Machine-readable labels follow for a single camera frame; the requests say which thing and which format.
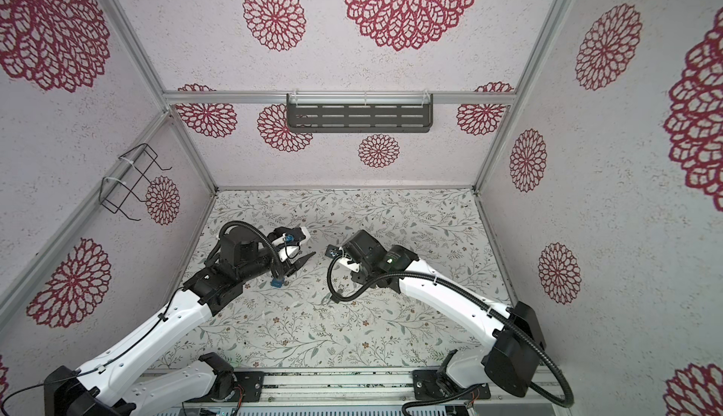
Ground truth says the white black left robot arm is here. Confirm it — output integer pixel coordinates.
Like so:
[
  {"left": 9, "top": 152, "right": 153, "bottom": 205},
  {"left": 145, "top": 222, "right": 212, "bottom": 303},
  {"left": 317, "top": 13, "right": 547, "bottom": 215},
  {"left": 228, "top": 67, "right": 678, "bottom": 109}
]
[{"left": 43, "top": 233, "right": 310, "bottom": 415}]

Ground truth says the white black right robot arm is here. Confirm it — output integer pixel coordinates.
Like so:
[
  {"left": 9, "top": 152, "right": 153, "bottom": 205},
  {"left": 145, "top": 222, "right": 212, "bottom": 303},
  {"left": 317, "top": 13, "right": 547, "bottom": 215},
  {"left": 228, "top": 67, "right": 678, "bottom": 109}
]
[{"left": 327, "top": 230, "right": 546, "bottom": 397}]

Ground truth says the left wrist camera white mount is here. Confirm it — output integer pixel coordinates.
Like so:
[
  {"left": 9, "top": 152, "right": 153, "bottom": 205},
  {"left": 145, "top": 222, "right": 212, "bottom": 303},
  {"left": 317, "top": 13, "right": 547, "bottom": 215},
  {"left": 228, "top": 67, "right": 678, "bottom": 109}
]
[{"left": 268, "top": 226, "right": 311, "bottom": 262}]

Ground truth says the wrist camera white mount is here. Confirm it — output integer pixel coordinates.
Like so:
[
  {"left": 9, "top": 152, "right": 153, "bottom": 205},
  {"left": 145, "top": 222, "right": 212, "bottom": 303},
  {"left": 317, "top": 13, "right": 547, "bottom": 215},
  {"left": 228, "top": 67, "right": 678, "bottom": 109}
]
[
  {"left": 325, "top": 245, "right": 361, "bottom": 273},
  {"left": 268, "top": 226, "right": 311, "bottom": 262}
]

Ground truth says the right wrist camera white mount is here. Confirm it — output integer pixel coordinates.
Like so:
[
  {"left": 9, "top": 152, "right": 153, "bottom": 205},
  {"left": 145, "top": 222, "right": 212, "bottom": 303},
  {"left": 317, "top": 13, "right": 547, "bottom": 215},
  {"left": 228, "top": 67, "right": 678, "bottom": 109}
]
[{"left": 325, "top": 245, "right": 361, "bottom": 273}]

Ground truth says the black corrugated left cable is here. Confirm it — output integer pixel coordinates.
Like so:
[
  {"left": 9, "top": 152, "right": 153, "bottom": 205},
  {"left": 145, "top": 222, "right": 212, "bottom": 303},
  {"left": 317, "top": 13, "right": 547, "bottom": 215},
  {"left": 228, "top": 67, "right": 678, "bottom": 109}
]
[{"left": 217, "top": 220, "right": 286, "bottom": 282}]

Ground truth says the black corrugated cable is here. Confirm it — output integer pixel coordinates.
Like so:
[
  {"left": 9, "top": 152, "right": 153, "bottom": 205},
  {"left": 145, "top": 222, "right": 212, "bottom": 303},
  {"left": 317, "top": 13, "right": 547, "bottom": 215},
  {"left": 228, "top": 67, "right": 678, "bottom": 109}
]
[
  {"left": 326, "top": 253, "right": 575, "bottom": 410},
  {"left": 217, "top": 220, "right": 286, "bottom": 282}
]

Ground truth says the thin black left cable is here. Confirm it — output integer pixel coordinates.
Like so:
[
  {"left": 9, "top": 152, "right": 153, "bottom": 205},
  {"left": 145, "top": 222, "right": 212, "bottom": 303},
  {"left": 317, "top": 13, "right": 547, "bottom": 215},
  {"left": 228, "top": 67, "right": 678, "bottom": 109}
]
[{"left": 0, "top": 285, "right": 188, "bottom": 411}]

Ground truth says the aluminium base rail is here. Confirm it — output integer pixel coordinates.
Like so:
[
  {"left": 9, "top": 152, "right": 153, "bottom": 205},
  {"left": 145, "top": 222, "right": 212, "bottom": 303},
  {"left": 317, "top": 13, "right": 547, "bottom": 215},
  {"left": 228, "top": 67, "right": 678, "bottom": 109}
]
[{"left": 161, "top": 367, "right": 576, "bottom": 415}]

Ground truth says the dark grey wall shelf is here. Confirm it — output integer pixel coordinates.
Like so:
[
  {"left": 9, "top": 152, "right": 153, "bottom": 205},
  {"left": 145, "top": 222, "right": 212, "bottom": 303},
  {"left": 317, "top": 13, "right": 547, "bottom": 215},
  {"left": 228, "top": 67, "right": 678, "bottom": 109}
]
[{"left": 286, "top": 93, "right": 434, "bottom": 134}]

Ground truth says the black wire wall basket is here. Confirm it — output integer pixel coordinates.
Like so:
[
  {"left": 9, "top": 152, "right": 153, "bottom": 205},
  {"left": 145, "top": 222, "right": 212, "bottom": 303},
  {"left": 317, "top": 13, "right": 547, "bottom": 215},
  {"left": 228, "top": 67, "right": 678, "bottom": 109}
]
[{"left": 97, "top": 142, "right": 171, "bottom": 222}]

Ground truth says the black corrugated right cable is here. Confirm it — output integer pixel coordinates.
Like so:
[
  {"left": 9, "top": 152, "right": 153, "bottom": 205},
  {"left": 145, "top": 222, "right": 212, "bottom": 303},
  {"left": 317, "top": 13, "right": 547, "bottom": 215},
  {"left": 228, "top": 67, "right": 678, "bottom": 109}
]
[{"left": 326, "top": 253, "right": 575, "bottom": 410}]

